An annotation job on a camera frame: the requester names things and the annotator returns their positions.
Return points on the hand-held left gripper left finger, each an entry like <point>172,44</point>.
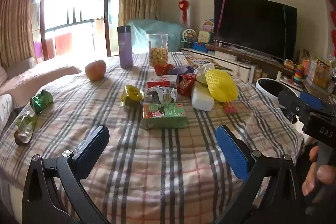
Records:
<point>94,145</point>

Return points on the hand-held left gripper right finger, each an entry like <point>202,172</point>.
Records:
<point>233,153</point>

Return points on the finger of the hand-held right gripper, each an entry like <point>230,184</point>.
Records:
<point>311,100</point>
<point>294,106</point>

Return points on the white bin with black liner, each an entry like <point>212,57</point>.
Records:
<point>270,87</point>

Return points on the small red wrapper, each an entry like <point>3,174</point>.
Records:
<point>229,108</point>

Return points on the white foam block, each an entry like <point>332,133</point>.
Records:
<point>202,99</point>

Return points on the yellow snack packet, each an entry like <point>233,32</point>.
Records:
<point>132,95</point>

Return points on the green snack wrapper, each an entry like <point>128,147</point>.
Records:
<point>40,102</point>

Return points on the yellow foam fruit net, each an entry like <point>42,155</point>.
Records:
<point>220,85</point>

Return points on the clear green wrapper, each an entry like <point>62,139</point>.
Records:
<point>25,127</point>

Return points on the green drink carton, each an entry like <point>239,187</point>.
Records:
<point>165,115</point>

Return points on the white paper carton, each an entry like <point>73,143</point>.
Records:
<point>160,94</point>

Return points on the red snack bag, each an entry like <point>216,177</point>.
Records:
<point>186,83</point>

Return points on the white tissue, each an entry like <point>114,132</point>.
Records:
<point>206,70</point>

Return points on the red and white carton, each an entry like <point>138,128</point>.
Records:
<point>161,79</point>

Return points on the purple wrapper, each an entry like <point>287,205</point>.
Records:
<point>181,70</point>

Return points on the orange red wrapper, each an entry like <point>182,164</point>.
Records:
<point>162,69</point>

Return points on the person's right hand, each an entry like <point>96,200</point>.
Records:
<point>325,174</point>

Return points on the brown marble counter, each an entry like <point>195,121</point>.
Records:
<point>315,90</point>

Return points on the yellow printed box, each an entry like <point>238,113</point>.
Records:
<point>319,71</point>

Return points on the small orange toy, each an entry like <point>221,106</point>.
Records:
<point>288,64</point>

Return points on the brown paper bag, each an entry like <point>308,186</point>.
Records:
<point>304,54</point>

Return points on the small jar in cabinet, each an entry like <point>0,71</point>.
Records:
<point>258,74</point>

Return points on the plaid tablecloth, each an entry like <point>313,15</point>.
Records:
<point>157,161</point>

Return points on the brown wooden TV riser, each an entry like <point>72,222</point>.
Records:
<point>252,56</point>

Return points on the black set-top box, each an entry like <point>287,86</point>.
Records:
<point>245,60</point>

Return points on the green stick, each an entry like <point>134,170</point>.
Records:
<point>285,29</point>

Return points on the red apple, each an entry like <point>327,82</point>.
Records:
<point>95,69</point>

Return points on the white TV cabinet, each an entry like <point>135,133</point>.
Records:
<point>225,62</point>

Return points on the pink sofa cushion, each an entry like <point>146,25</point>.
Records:
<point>39,77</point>

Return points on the black television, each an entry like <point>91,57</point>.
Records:
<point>253,24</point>

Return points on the white patterned cushion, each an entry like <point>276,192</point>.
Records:
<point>5,111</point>

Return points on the colourful children's book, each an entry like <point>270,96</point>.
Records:
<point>202,62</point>

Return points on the purple thermos bottle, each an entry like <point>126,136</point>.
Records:
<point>125,48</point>

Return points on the blue block toy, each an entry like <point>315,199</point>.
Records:
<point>198,46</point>

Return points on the yellow toy cube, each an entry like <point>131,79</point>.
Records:
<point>203,37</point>

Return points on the clear cookie jar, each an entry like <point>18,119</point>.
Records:
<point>158,50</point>

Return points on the pink stick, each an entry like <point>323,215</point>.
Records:
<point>222,14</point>

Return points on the house shaped toy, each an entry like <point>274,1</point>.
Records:
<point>208,26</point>

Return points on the ferris wheel toy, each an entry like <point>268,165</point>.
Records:
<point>188,37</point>

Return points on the teal covered armchair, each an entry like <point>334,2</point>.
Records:
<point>155,35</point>

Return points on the wooden balcony door frame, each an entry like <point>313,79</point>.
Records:
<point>106,16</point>

